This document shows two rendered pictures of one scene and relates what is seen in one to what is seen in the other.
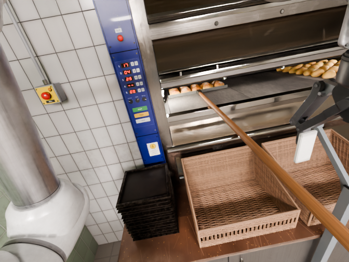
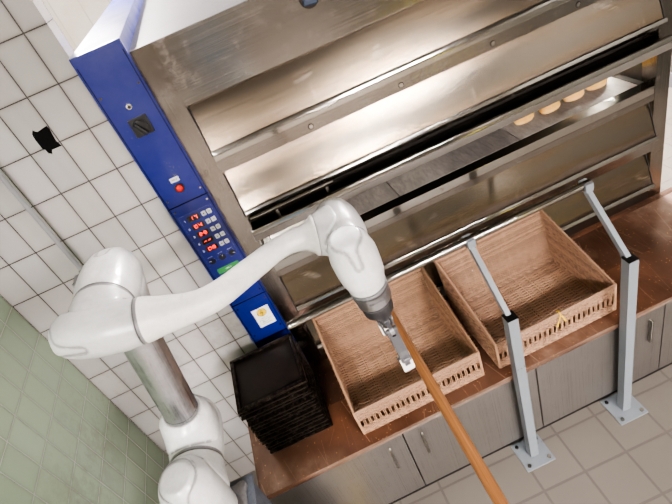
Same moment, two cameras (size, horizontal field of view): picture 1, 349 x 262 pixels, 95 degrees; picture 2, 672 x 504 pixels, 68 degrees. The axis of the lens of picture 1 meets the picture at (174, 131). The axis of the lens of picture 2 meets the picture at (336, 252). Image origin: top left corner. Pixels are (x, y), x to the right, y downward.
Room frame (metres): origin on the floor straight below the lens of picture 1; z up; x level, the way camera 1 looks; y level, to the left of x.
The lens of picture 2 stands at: (-0.69, -0.17, 2.33)
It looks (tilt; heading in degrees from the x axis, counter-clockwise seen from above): 36 degrees down; 358
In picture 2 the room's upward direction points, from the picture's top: 23 degrees counter-clockwise
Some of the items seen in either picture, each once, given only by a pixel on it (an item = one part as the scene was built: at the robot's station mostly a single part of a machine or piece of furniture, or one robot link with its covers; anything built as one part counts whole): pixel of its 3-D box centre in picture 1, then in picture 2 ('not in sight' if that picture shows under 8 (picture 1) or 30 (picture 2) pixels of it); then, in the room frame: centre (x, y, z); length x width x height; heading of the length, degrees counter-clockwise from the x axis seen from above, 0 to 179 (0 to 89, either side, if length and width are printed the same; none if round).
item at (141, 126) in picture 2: not in sight; (137, 121); (0.94, 0.18, 1.92); 0.06 x 0.04 x 0.11; 91
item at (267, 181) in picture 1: (230, 188); (394, 344); (0.73, -0.29, 0.72); 0.56 x 0.49 x 0.28; 91
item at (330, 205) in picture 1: (321, 170); (521, 283); (0.75, -0.90, 0.72); 0.56 x 0.49 x 0.28; 92
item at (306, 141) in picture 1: (304, 147); not in sight; (0.24, -0.24, 1.36); 0.03 x 0.01 x 0.07; 92
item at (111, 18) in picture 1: (151, 99); (226, 201); (1.92, 0.20, 1.07); 1.93 x 0.16 x 2.15; 1
